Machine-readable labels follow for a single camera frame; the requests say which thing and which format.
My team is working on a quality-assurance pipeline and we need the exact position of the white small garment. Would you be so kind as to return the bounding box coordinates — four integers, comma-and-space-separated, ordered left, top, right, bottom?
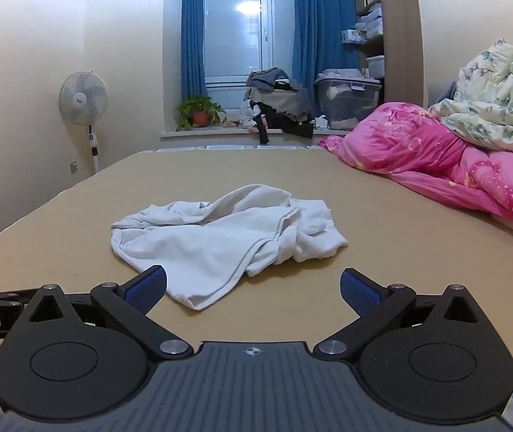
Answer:
111, 184, 348, 311

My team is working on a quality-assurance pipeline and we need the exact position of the pile of dark clothes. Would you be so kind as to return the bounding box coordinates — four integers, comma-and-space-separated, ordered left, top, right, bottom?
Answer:
239, 67, 314, 145

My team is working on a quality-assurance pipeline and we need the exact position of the white standing fan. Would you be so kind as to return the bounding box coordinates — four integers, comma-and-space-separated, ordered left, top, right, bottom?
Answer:
58, 70, 108, 173

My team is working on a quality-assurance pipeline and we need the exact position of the pink quilt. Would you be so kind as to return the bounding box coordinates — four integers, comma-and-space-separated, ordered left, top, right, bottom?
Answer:
320, 103, 513, 230

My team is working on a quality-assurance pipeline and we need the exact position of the floral light quilt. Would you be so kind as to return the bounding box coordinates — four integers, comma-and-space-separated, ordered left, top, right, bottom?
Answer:
429, 39, 513, 152

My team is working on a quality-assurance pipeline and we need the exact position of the potted green plant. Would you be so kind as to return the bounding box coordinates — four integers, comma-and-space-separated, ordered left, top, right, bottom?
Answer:
177, 96, 225, 131

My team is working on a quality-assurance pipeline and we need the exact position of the clear plastic storage bin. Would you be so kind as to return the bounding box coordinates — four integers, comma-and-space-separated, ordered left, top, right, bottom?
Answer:
314, 68, 381, 131

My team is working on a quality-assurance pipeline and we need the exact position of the wooden bookshelf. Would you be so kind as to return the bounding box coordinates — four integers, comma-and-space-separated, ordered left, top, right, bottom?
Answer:
356, 0, 425, 105

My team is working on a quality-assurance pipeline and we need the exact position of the left blue curtain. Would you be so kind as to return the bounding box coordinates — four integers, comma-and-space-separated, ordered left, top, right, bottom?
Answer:
181, 0, 207, 100

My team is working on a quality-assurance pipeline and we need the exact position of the blue curtain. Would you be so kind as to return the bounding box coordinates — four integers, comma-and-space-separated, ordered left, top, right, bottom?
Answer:
181, 0, 207, 100
292, 0, 359, 114

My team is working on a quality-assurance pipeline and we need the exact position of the right blue curtain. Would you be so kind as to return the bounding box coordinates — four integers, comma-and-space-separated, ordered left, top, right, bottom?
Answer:
292, 0, 359, 114

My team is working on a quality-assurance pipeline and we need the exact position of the window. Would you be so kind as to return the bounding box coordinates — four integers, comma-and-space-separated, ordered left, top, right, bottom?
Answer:
202, 0, 297, 87

